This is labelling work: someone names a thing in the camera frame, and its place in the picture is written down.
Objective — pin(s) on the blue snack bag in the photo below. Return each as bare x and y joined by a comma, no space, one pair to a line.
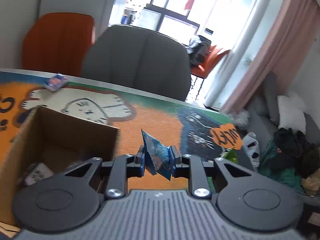
157,159

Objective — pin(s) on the grey upholstered chair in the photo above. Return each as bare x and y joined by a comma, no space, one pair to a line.
139,58

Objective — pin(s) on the grey sofa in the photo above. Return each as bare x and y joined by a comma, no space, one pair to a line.
264,121

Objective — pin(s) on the orange chair beside table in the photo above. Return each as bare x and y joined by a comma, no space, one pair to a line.
57,43

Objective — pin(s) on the dark backpack on chair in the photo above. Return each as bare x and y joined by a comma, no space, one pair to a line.
198,50

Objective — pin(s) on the cartoon cat table mat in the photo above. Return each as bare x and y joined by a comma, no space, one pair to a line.
191,130

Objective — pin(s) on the green snack bag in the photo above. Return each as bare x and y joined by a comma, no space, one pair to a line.
231,155

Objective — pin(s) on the pink curtain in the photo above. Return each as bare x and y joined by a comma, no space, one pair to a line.
283,51

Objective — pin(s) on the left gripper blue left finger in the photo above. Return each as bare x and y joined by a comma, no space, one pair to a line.
140,161

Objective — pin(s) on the orange chair by window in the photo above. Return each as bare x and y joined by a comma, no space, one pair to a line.
216,54

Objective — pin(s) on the black clothes on floor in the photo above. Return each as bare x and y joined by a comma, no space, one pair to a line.
293,150

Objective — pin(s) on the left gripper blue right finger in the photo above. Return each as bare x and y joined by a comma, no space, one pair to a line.
175,163

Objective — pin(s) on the small blue card box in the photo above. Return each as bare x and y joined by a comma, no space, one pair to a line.
55,82

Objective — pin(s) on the white black-text snack packet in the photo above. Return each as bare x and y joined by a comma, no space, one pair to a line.
37,172

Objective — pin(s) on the cardboard box on table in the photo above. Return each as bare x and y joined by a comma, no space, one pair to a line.
56,139

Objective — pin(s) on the white pillow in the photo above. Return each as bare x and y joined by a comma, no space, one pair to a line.
292,110

